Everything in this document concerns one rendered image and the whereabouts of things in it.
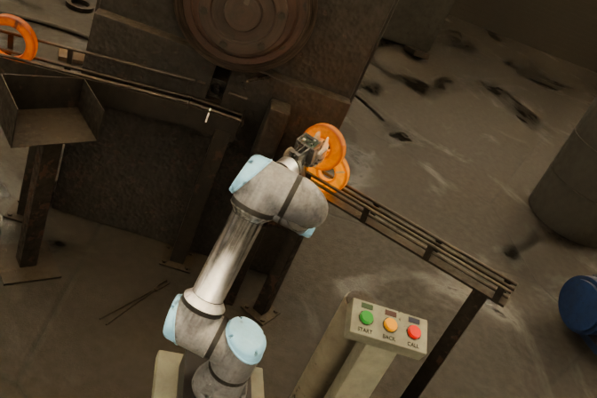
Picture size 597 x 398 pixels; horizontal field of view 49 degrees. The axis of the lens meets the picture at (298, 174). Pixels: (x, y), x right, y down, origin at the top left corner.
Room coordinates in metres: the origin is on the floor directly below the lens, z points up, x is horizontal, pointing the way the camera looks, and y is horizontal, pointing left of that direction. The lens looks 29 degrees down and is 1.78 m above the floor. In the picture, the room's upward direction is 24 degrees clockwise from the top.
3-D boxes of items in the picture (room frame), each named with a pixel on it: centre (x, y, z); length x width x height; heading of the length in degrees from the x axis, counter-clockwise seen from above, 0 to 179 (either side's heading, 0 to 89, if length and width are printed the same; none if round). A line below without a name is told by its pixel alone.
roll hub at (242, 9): (2.02, 0.37, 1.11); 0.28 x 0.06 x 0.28; 101
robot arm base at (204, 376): (1.26, -0.04, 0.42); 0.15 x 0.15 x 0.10
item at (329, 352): (1.67, -0.35, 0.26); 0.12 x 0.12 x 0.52
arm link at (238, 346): (1.26, -0.04, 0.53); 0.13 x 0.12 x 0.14; 89
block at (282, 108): (2.17, 0.16, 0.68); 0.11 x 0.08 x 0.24; 11
